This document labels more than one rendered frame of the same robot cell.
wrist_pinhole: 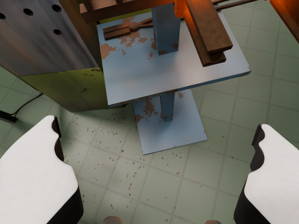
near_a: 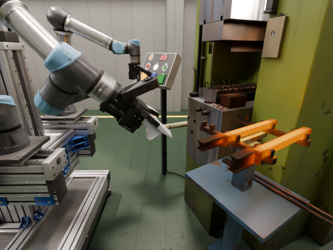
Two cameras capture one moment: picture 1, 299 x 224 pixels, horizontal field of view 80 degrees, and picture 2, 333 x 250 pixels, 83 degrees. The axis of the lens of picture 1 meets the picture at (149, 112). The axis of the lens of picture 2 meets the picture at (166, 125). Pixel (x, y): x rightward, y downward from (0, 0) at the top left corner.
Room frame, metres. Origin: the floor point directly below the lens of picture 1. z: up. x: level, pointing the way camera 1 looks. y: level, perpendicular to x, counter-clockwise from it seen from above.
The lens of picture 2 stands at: (-0.27, -0.47, 1.21)
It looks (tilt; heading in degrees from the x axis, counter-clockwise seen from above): 21 degrees down; 56
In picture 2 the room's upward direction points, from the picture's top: straight up
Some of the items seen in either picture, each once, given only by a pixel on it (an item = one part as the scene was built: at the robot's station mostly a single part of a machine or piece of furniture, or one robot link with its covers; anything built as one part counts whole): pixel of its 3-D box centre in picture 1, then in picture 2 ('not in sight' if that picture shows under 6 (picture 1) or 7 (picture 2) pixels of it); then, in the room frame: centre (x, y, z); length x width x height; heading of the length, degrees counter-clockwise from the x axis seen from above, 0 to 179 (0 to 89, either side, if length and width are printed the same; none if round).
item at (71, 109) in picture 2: not in sight; (63, 105); (-0.16, 0.95, 0.87); 0.15 x 0.15 x 0.10
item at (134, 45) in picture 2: not in sight; (134, 48); (0.35, 0.86, 1.23); 0.09 x 0.08 x 0.11; 155
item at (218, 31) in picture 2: not in sight; (240, 32); (0.83, 0.35, 1.32); 0.42 x 0.20 x 0.10; 169
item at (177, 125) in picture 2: not in sight; (171, 126); (0.60, 0.74, 0.62); 0.44 x 0.05 x 0.05; 169
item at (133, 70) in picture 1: (166, 47); (240, 187); (0.37, -0.10, 0.67); 0.40 x 0.30 x 0.02; 88
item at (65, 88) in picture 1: (85, 54); (226, 182); (0.83, 0.29, 0.23); 0.56 x 0.38 x 0.47; 169
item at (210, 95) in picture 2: not in sight; (232, 91); (0.83, 0.35, 0.96); 0.42 x 0.20 x 0.09; 169
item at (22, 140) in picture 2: not in sight; (7, 136); (-0.43, 0.54, 0.87); 0.15 x 0.15 x 0.10
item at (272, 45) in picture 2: not in sight; (273, 37); (0.69, 0.06, 1.27); 0.09 x 0.02 x 0.17; 79
